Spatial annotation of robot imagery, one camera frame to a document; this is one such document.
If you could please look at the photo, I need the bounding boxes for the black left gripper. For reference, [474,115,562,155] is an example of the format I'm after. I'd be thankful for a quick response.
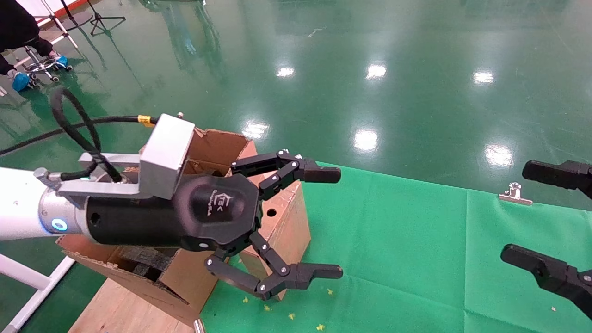
[86,176,263,253]

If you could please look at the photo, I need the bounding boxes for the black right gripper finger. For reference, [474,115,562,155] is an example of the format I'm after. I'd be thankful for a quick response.
[523,160,592,199]
[501,244,592,320]

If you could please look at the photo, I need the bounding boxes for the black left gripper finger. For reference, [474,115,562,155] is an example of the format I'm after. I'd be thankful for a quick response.
[205,231,344,301]
[230,149,342,200]

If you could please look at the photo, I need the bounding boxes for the large open cardboard carton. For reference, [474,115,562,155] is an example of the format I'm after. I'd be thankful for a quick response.
[55,127,259,325]

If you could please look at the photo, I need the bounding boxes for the green table cloth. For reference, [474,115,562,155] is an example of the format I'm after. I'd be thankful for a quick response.
[199,161,592,333]

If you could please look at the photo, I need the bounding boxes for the rolling stool base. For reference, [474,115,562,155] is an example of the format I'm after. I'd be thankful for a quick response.
[21,45,74,86]

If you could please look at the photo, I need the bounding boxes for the black tripod stand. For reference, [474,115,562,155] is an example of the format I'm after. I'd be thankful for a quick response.
[86,0,126,37]

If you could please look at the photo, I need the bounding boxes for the black round base stand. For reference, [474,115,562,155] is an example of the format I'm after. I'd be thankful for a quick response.
[59,0,94,29]

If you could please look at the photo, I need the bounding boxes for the white stand legs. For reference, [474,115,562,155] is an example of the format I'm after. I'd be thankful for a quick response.
[28,0,79,49]

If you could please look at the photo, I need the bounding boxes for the person in black clothes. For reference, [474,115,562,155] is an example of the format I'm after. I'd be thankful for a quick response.
[0,0,54,75]

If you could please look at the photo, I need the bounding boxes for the black cable with yellow tag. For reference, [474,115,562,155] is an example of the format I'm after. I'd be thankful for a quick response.
[0,88,159,183]

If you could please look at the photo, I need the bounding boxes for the white table frame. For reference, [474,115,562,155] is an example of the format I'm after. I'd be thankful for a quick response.
[0,253,75,333]

